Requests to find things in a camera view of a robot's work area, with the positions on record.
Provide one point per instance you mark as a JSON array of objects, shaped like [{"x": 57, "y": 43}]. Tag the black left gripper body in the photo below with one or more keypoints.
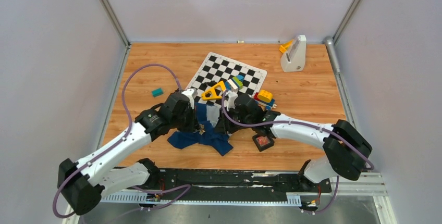
[{"x": 185, "y": 122}]

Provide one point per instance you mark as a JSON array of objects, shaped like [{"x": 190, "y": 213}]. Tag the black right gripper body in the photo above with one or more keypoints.
[{"x": 230, "y": 125}]

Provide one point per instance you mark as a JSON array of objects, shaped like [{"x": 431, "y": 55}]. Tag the blue t-shirt garment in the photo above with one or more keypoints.
[{"x": 207, "y": 116}]

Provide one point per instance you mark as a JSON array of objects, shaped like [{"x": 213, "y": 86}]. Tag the red leaf brooch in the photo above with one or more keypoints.
[{"x": 262, "y": 140}]

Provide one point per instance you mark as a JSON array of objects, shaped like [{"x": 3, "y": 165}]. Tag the black display box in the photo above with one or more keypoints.
[{"x": 262, "y": 148}]

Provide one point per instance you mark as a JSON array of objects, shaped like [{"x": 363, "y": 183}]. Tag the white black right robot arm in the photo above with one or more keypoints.
[{"x": 346, "y": 150}]

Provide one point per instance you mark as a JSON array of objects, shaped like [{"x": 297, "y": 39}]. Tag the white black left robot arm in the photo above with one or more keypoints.
[{"x": 85, "y": 182}]

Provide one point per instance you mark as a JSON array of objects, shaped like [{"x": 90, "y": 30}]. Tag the yellow triangle toy block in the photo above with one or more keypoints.
[{"x": 214, "y": 92}]

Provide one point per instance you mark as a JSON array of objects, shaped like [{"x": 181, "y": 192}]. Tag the teal toy block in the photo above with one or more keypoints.
[{"x": 157, "y": 92}]

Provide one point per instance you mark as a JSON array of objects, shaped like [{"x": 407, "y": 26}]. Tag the stacked coloured toy blocks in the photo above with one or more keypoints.
[{"x": 235, "y": 83}]

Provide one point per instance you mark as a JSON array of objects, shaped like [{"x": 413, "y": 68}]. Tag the yellow blue toy car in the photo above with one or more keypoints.
[{"x": 265, "y": 99}]

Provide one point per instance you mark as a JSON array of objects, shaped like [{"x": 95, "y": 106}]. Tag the black white chessboard mat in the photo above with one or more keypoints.
[{"x": 217, "y": 68}]

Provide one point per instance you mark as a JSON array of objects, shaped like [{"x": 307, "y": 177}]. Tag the white wedge stand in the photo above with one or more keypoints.
[{"x": 294, "y": 59}]

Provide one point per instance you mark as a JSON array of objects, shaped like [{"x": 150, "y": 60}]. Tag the orange plastic piece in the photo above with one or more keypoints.
[{"x": 286, "y": 46}]

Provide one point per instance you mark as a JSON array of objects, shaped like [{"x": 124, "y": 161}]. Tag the grey corner pipe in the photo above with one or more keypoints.
[{"x": 330, "y": 46}]

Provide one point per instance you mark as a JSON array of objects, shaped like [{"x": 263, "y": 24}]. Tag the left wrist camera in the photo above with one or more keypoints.
[{"x": 190, "y": 93}]

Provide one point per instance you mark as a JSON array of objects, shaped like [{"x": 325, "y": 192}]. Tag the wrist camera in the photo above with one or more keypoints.
[
  {"x": 231, "y": 97},
  {"x": 190, "y": 93}
]

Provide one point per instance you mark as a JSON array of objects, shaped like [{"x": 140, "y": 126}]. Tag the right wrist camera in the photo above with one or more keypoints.
[{"x": 231, "y": 97}]

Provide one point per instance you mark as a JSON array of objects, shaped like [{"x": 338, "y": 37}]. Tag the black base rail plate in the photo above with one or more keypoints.
[{"x": 233, "y": 185}]

